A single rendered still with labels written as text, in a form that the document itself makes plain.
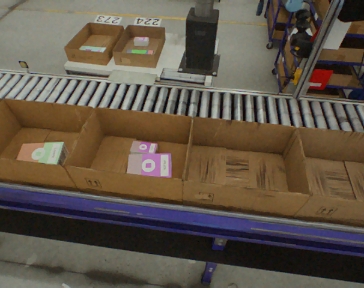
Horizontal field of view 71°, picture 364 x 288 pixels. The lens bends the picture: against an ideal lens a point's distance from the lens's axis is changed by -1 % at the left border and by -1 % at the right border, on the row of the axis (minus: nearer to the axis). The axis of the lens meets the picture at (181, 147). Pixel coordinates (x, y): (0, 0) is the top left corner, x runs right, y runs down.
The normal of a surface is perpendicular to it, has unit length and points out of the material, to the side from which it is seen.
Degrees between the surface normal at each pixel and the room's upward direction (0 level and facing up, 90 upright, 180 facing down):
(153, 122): 89
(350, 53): 91
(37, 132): 1
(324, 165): 0
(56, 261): 0
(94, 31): 90
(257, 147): 89
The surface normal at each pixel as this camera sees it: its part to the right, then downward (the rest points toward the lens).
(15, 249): 0.00, -0.63
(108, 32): -0.21, 0.73
